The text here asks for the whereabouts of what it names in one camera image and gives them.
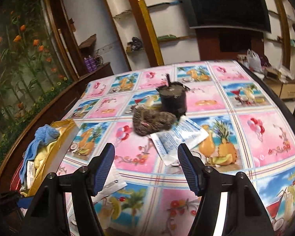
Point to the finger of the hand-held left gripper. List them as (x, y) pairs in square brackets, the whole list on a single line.
[(23, 202)]

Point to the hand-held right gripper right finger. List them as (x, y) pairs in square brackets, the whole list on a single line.
[(188, 169)]

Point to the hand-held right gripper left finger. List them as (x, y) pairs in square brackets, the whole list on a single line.
[(104, 169)]

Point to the white printed plastic packet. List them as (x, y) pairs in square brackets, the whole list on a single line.
[(191, 132), (167, 145), (114, 180)]

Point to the red packet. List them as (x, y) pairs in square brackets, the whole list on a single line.
[(16, 180)]

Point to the yellow towel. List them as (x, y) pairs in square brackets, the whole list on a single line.
[(43, 154)]

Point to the yellow-rimmed tray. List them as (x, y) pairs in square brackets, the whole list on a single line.
[(64, 132)]

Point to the blue towel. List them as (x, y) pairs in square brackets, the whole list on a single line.
[(45, 134)]

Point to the brown mesh scrubber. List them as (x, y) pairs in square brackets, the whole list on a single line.
[(150, 119)]

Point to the black pot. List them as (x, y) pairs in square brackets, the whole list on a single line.
[(172, 98)]

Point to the printed tablecloth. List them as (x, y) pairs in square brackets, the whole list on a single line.
[(255, 132)]

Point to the purple bottle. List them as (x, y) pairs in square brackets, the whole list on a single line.
[(86, 64), (93, 63)]

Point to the wooden television cabinet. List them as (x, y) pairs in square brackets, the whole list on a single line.
[(206, 46)]

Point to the brown cardboard piece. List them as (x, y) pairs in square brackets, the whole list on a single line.
[(88, 44)]

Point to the low wooden cabinet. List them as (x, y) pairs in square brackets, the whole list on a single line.
[(285, 88)]

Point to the white plastic bag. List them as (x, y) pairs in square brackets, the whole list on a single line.
[(254, 61)]

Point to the white stick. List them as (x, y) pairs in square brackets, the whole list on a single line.
[(63, 41)]

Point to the green flat item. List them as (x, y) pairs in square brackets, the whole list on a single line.
[(167, 36)]

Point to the black television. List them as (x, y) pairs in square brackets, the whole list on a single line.
[(226, 2)]

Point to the floral wall picture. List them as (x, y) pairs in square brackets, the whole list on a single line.
[(22, 54)]

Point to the gold framed wall shelf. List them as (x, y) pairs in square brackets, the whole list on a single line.
[(147, 17)]

